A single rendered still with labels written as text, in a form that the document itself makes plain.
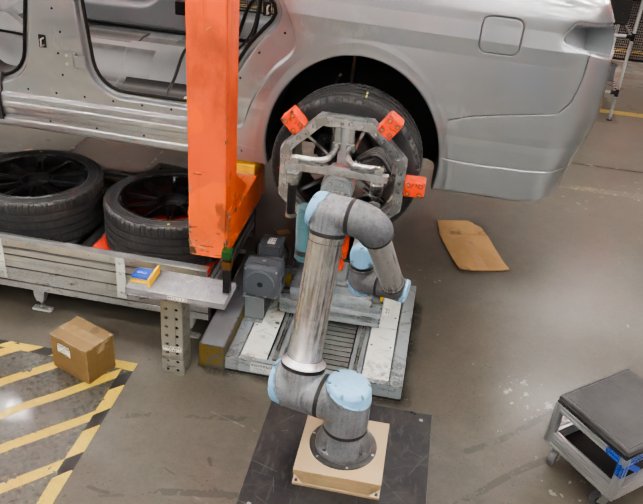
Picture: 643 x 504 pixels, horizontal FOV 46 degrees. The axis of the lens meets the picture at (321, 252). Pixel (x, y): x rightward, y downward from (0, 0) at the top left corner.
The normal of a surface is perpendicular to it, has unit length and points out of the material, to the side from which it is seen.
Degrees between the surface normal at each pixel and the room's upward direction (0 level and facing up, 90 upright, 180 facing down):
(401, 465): 0
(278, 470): 0
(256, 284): 90
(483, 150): 90
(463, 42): 90
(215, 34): 90
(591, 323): 0
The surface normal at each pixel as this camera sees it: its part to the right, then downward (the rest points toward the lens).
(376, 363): 0.07, -0.85
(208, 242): -0.18, 0.50
